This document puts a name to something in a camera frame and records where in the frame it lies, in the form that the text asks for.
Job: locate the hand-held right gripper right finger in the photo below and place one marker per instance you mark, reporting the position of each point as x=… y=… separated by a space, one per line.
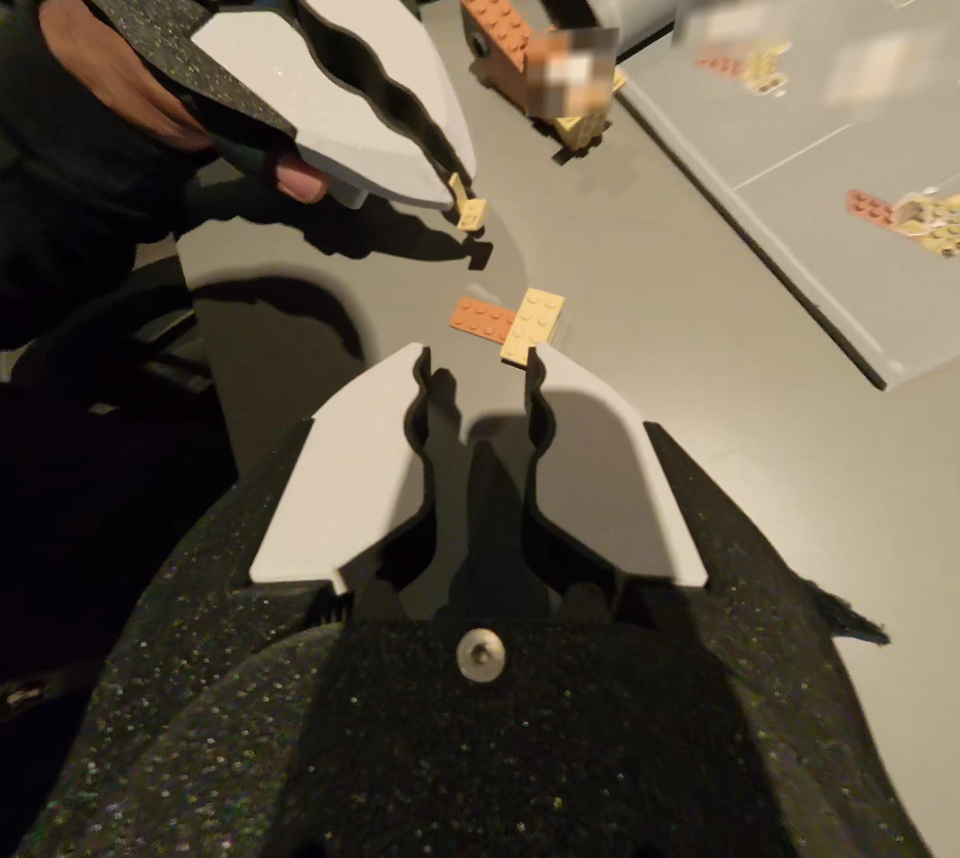
x=615 y=491

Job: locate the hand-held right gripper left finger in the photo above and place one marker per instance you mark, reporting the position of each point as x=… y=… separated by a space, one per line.
x=345 y=491

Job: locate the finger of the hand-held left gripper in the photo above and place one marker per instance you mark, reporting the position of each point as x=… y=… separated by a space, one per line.
x=383 y=33
x=315 y=108

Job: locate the small yellow brick assembly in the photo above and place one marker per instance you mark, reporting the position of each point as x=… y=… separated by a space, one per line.
x=468 y=205

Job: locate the yellow toy brick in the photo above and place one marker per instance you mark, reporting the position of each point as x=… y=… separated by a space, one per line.
x=533 y=325

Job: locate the long orange toy brick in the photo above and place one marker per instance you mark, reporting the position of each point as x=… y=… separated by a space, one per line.
x=483 y=319

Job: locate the grey desk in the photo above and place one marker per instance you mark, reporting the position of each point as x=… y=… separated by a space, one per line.
x=720 y=423

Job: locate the person's left hand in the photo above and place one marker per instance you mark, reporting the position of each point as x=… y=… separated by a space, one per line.
x=120 y=78

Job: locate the small orange toy brick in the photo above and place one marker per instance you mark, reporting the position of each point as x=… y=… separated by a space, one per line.
x=503 y=33

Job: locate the tan studded toy brick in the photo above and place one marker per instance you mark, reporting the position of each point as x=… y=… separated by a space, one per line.
x=585 y=126

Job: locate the grey instruction booklet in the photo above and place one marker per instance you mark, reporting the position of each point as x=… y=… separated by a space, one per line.
x=810 y=123

